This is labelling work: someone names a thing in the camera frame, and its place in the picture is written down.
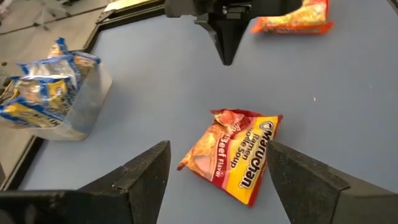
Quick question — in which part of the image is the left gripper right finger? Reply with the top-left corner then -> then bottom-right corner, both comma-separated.
266,140 -> 398,224

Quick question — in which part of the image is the red beef ramen pack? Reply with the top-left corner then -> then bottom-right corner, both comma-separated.
176,108 -> 284,208

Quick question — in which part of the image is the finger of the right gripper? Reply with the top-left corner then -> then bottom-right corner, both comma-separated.
228,14 -> 252,65
195,14 -> 229,65

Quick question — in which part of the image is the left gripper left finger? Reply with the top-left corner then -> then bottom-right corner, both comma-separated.
0,140 -> 172,224

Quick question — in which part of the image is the clear plastic container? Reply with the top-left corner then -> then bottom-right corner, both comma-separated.
0,51 -> 113,141

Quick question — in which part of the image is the orange chicken ramen pack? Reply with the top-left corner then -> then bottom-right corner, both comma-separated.
250,0 -> 335,35

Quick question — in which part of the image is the black table frame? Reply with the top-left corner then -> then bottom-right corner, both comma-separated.
0,0 -> 166,191

